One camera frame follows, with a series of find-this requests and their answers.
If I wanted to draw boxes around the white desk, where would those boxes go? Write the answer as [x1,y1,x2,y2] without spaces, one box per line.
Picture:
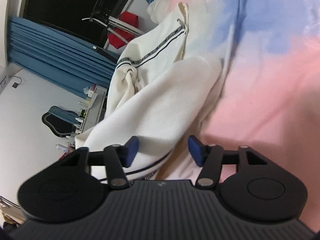
[75,85,107,134]

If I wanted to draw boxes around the white bedding bundle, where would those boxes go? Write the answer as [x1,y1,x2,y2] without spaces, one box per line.
[147,0,182,23]

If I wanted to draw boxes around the red cloth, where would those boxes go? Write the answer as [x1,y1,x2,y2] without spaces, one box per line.
[107,11,139,49]

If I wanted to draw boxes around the pastel duvet cover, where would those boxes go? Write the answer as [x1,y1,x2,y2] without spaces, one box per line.
[160,0,320,233]

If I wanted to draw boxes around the dark window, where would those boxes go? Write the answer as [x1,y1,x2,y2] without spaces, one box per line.
[23,0,135,48]

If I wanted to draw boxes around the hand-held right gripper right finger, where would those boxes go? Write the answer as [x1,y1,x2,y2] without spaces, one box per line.
[187,135,269,189]

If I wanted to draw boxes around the black adapter with cable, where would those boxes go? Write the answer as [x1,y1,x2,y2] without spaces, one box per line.
[11,76,26,89]

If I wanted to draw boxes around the small bottles cluster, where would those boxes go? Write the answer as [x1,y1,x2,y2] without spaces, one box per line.
[56,140,77,160]

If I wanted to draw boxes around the cluttered metal rack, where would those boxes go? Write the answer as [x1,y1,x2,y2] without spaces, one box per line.
[0,195,22,230]

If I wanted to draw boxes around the white garment steamer stand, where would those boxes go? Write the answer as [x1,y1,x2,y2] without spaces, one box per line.
[82,8,144,43]

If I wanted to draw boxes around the cream white pants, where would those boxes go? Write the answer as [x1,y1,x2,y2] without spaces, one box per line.
[75,2,224,180]

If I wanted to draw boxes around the black desk chair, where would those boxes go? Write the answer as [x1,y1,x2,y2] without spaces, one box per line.
[41,106,78,138]

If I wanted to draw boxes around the black folding frame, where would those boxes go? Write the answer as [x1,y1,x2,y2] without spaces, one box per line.
[91,44,118,63]

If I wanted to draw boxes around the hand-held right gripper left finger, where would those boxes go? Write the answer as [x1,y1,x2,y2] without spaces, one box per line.
[60,135,139,189]

